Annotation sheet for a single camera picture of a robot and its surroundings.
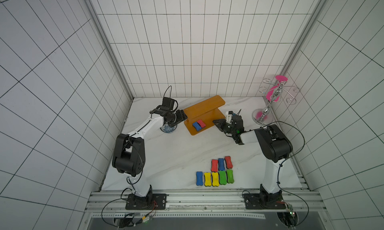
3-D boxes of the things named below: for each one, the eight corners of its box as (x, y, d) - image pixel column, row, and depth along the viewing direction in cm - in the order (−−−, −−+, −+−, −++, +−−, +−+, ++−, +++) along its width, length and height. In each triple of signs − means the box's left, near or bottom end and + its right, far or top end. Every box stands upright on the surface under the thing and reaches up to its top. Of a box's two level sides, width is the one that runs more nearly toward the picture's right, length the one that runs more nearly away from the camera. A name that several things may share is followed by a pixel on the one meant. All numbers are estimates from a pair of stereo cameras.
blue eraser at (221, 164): (218, 170, 85) (218, 169, 83) (217, 159, 89) (217, 158, 88) (224, 170, 85) (225, 169, 83) (223, 159, 89) (223, 158, 87)
